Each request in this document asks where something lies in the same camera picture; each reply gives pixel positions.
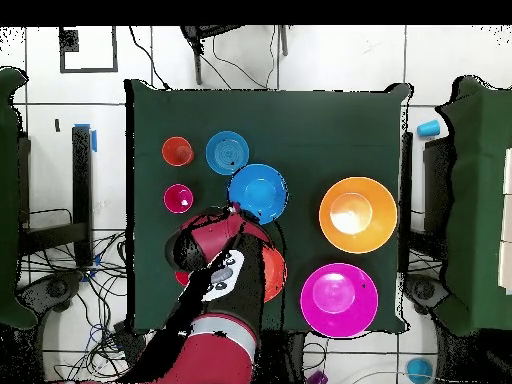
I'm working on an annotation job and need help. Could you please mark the large smooth blue bowl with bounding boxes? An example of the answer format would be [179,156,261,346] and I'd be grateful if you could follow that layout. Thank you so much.
[227,163,289,225]

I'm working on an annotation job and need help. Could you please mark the white box stack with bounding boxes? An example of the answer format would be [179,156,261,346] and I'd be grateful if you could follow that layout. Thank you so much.
[497,147,512,295]

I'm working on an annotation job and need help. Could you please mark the orange-red plastic bowl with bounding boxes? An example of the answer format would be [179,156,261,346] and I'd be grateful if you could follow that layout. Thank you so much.
[261,245,289,304]

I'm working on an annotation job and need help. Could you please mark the small ringed blue bowl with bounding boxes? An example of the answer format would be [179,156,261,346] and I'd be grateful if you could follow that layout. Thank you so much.
[205,130,251,176]

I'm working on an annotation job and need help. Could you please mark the magenta plastic cup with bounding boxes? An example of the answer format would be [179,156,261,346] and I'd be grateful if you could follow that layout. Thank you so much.
[162,183,195,215]

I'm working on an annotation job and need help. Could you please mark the dark green tablecloth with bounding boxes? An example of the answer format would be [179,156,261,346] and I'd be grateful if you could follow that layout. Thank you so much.
[121,78,413,335]

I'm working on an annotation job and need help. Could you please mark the large yellow-orange plastic bowl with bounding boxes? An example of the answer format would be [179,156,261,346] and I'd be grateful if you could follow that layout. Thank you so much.
[318,176,399,255]

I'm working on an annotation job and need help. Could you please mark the orange plastic cup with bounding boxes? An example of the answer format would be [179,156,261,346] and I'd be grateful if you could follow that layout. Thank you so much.
[161,136,196,168]

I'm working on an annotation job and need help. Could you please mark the large pink plastic bowl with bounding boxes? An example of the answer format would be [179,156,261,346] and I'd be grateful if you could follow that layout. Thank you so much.
[299,262,380,340]

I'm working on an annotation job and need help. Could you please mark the black power strip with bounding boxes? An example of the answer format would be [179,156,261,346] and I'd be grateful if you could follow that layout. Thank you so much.
[112,319,151,373]

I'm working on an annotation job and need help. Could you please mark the blue plastic cup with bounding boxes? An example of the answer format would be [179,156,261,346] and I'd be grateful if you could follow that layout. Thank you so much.
[416,118,441,139]
[405,357,435,384]

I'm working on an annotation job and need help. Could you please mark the green cloth side table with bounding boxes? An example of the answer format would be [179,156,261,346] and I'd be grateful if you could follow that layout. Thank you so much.
[0,66,39,331]
[433,75,512,337]

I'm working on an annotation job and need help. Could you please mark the tangle of cables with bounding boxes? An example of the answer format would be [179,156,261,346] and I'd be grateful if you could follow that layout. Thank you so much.
[19,229,161,384]

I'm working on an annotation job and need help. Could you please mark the black camera tripod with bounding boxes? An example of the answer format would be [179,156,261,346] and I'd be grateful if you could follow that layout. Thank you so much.
[179,25,289,86]

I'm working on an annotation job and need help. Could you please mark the black table frame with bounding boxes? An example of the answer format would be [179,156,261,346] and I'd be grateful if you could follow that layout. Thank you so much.
[17,125,95,267]
[399,131,455,261]

